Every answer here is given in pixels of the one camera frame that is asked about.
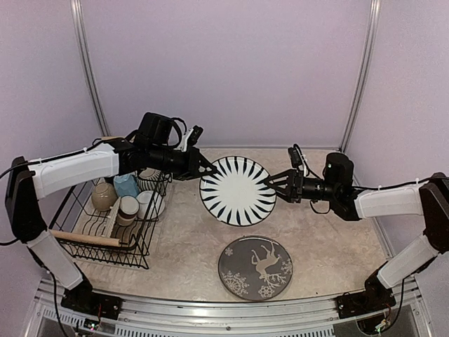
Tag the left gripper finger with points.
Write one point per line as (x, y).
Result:
(192, 173)
(205, 167)

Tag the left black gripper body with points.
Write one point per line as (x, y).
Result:
(179, 166)

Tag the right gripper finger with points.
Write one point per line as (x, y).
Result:
(285, 193)
(283, 179)

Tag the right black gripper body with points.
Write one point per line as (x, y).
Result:
(325, 192)

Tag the black white striped plate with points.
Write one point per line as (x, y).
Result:
(236, 195)

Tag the white brown ceramic cup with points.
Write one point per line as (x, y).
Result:
(128, 209)

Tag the grey deer pattern plate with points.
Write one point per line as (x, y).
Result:
(255, 268)

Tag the yellow woven bamboo mat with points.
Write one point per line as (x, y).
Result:
(111, 219)

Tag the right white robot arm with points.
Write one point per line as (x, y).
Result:
(427, 198)

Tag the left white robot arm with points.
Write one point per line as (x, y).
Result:
(31, 181)

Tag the striped ceramic bowl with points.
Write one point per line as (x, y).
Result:
(149, 180)

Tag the white ceramic bowl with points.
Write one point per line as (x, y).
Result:
(151, 205)

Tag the light blue faceted cup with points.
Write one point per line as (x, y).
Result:
(126, 185)

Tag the beige ceramic cup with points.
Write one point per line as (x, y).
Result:
(103, 196)

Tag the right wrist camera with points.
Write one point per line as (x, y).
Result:
(338, 167)

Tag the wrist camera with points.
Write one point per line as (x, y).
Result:
(169, 133)
(338, 167)

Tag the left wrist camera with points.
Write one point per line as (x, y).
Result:
(169, 133)

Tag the black wire dish rack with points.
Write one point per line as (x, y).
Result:
(79, 228)

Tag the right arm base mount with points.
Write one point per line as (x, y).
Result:
(362, 303)

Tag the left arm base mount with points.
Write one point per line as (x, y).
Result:
(94, 304)

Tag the right aluminium frame post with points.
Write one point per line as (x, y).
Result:
(363, 73)

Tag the aluminium frame post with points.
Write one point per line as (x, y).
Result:
(82, 43)
(363, 73)

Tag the left aluminium frame post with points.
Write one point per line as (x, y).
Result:
(82, 43)

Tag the front aluminium rail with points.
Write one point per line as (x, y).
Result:
(141, 316)

